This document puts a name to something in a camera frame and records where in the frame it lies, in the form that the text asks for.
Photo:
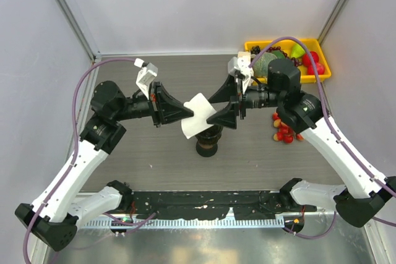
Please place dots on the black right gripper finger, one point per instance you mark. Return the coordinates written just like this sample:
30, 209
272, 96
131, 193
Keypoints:
227, 116
225, 92

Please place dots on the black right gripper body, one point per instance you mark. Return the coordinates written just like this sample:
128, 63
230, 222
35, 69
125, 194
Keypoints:
241, 97

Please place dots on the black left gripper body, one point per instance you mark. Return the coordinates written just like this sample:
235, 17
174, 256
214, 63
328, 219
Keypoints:
154, 102

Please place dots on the dark green glass dripper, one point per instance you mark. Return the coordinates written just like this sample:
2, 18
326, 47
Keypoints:
214, 131

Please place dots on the white paper coffee filter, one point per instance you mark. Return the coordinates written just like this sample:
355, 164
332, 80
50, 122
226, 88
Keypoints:
202, 110

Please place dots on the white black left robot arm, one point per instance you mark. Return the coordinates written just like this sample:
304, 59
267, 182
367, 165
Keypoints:
53, 217

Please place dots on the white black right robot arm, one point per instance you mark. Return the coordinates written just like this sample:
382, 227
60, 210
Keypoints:
364, 191

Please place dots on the orange white filter paper pack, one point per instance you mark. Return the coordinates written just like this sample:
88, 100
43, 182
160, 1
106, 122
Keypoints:
244, 54

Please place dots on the red black coffee server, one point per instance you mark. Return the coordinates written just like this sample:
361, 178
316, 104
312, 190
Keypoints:
206, 149

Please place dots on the green netted melon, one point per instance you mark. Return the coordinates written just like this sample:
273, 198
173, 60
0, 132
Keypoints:
261, 66

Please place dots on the black grape bunch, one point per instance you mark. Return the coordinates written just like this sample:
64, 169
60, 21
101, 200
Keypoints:
255, 50

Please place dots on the red yellow lychee bunch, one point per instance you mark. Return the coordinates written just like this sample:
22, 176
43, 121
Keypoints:
284, 133

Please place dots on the dark red grape bunch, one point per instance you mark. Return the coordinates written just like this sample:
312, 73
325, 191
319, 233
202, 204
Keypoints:
296, 62

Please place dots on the green pear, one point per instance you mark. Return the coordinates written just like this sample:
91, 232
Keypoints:
297, 51

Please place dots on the red pink apple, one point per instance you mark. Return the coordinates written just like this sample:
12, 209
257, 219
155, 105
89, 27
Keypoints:
319, 67

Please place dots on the yellow plastic fruit tray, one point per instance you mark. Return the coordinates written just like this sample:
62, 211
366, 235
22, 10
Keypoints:
290, 50

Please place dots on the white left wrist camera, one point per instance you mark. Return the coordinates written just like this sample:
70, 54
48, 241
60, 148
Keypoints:
147, 74

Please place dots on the white slotted cable duct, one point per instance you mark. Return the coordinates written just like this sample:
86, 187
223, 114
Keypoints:
229, 222

